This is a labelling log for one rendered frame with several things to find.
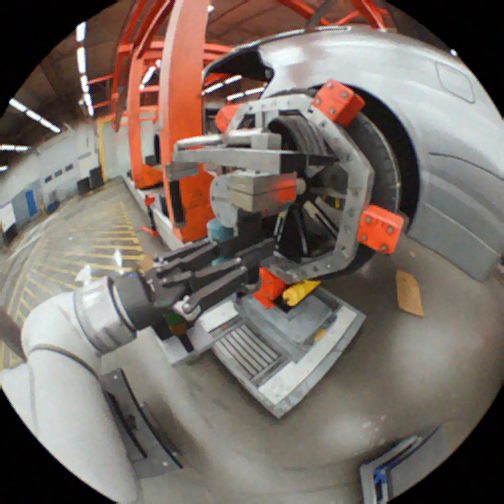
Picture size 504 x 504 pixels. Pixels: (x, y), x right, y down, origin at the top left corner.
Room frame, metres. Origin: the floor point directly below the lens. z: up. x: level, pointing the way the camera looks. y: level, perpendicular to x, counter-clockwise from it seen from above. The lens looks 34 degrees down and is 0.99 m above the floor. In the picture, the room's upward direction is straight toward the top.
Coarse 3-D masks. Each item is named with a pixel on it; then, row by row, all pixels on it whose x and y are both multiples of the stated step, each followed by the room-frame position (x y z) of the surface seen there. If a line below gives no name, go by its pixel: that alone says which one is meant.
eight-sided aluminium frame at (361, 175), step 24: (288, 96) 0.46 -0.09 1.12; (240, 120) 0.60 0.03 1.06; (312, 120) 0.41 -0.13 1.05; (336, 144) 0.37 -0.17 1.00; (216, 168) 0.72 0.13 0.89; (360, 168) 0.32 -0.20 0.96; (360, 192) 0.32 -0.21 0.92; (360, 216) 0.31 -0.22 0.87; (264, 264) 0.51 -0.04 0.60; (288, 264) 0.49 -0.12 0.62; (312, 264) 0.38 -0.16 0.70; (336, 264) 0.33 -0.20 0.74
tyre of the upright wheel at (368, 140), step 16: (272, 96) 0.62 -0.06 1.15; (352, 128) 0.42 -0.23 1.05; (368, 128) 0.39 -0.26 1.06; (368, 144) 0.39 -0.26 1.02; (384, 144) 0.41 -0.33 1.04; (368, 160) 0.38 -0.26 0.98; (384, 160) 0.36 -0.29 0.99; (384, 176) 0.35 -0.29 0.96; (400, 176) 0.47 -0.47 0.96; (384, 192) 0.35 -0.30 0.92; (400, 192) 0.45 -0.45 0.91; (384, 208) 0.34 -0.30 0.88; (368, 256) 0.34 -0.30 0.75; (336, 272) 0.40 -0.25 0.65; (352, 272) 0.37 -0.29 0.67
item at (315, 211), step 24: (240, 168) 0.75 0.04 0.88; (312, 168) 0.53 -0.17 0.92; (312, 192) 0.52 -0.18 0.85; (336, 192) 0.46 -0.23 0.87; (288, 216) 0.60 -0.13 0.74; (312, 216) 0.51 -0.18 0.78; (264, 240) 0.64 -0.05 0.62; (288, 240) 0.64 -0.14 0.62; (312, 240) 0.64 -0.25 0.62; (336, 240) 0.44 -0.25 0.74
